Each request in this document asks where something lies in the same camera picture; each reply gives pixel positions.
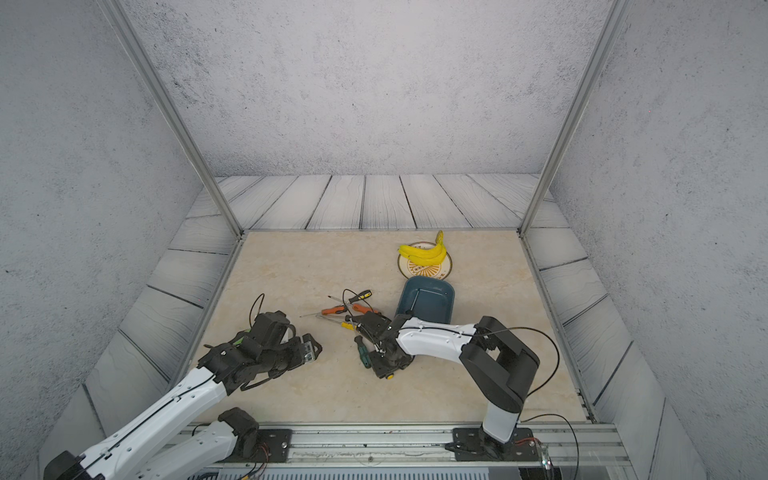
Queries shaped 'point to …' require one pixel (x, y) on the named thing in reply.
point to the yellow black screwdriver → (343, 324)
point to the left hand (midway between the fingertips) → (316, 354)
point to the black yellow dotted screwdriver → (390, 376)
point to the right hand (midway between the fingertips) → (384, 369)
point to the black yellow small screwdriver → (362, 295)
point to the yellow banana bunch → (429, 256)
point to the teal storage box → (428, 297)
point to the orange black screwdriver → (363, 309)
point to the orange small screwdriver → (327, 311)
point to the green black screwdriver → (363, 352)
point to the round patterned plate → (440, 269)
